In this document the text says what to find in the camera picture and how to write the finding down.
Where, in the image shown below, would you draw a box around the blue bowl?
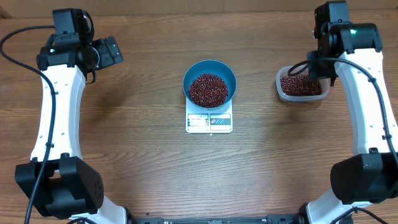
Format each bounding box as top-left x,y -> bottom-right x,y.
183,60 -> 237,108

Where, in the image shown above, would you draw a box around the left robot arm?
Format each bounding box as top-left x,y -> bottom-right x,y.
15,9 -> 134,223

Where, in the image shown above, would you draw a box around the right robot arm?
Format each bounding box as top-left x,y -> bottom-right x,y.
297,1 -> 397,223

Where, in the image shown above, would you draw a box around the red beans in bowl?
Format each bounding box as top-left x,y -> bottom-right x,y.
188,73 -> 229,108

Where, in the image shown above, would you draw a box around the white digital kitchen scale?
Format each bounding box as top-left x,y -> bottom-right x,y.
185,98 -> 233,134

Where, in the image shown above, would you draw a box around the clear plastic container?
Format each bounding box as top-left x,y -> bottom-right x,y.
275,65 -> 330,103

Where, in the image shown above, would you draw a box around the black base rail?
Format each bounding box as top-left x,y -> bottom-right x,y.
128,214 -> 309,224

